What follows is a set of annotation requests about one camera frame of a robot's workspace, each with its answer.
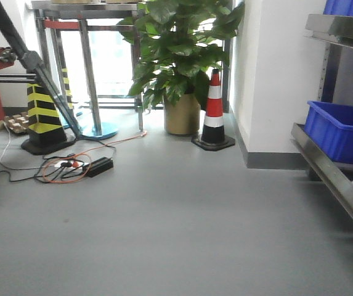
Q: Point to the gold plant pot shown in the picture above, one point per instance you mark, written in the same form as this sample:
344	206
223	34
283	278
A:
183	118

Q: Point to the red white traffic cone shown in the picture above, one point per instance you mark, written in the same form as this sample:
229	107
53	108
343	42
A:
213	137

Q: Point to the black power adapter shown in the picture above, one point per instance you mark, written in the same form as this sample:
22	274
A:
97	167

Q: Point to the blue round stanchion base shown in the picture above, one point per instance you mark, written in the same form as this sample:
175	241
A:
90	132

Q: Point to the white power strip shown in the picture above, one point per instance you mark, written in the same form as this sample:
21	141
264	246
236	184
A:
69	163

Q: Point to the green potted plant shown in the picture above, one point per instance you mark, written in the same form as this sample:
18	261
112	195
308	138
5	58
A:
178	44

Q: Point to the yellow black traffic cone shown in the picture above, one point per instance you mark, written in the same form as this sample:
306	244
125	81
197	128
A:
45	129

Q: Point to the wooden pallet piece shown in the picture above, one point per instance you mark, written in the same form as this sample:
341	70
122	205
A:
18	123

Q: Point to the blue bin lower centre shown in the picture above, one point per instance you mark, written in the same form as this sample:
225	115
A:
330	126

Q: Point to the black tripod leg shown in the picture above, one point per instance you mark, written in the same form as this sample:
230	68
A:
32	62

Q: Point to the metal frame table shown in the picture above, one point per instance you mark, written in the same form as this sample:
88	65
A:
59	16

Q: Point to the stainless steel shelf rail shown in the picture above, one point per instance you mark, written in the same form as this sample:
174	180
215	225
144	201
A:
333	30

